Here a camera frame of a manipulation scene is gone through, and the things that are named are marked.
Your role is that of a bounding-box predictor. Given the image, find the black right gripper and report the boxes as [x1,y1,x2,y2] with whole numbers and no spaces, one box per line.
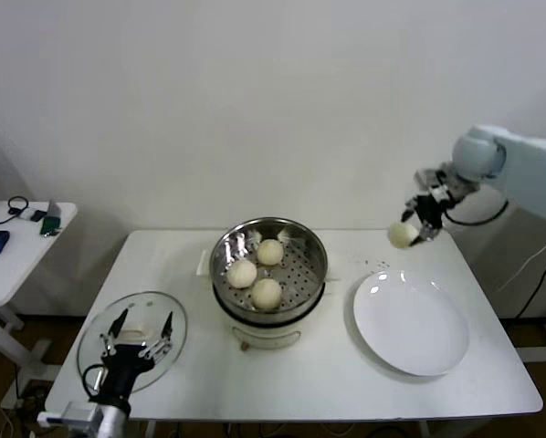
[401,193,447,247]

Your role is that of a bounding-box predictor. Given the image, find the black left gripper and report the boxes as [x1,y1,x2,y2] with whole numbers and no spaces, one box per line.
[89,308,173,402]

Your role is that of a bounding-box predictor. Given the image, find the white steamed baozi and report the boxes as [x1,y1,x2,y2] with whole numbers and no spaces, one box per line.
[387,221,418,250]
[256,238,285,266]
[251,278,282,311]
[226,259,258,289]

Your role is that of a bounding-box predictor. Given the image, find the round glass pot lid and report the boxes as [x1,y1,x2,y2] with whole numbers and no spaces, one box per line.
[76,291,189,394]

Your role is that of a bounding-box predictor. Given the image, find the stainless steel steamer basket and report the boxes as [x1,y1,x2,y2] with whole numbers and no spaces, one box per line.
[195,217,343,320]

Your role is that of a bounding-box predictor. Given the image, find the scattered dark crumbs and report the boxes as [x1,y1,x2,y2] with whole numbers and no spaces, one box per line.
[354,257,391,275]

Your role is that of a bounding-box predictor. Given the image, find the large white plate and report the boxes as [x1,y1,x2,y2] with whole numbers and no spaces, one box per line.
[352,269,470,378]

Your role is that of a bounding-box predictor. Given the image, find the white electric cooker base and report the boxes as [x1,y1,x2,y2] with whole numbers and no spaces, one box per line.
[212,280,338,353]

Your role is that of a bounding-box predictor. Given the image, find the green circuit board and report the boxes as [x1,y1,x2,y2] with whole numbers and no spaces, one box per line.
[40,214,64,239]

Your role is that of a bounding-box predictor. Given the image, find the white side table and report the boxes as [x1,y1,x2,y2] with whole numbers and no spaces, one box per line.
[0,200,79,414]

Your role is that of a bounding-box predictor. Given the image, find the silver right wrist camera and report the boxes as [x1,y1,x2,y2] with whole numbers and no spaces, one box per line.
[414,167,455,189]

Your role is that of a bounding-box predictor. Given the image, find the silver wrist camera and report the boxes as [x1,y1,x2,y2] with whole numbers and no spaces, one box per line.
[414,167,455,189]
[36,401,101,433]

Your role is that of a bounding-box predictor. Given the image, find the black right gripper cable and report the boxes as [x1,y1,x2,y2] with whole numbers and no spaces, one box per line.
[444,200,509,226]

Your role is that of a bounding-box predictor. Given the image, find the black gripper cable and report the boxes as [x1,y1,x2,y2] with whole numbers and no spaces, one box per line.
[81,363,105,398]
[444,200,509,226]

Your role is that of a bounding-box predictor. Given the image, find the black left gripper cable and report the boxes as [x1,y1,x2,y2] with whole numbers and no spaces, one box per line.
[81,363,105,398]

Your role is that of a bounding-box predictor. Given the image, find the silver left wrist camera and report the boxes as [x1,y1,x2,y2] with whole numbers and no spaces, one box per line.
[36,401,101,433]

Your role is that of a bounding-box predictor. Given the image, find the white wall cable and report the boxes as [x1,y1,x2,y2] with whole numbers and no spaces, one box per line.
[494,227,546,293]

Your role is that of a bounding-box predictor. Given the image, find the tangled floor cables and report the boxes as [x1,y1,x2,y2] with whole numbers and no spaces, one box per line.
[0,385,58,438]

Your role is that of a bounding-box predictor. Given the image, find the thin black looped cable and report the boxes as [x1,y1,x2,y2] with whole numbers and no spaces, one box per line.
[0,195,31,228]

